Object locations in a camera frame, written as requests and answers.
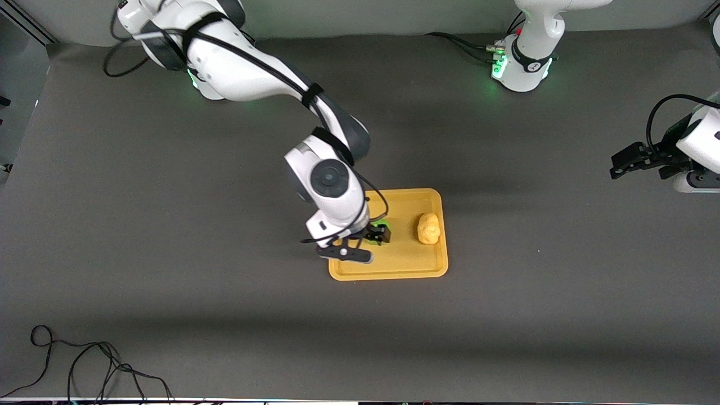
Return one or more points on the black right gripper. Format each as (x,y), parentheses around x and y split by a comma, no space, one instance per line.
(376,233)

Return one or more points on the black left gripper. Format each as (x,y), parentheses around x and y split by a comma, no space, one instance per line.
(665,156)

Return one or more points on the green apple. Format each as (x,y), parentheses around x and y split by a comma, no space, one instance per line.
(381,226)

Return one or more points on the yellow potato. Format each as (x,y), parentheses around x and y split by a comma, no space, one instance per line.
(428,229)

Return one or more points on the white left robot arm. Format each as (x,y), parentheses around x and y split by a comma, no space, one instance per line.
(534,56)

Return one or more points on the yellow plastic tray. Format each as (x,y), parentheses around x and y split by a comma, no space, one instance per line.
(405,259)

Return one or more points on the aluminium frame rail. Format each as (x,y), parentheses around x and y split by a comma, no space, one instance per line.
(28,22)

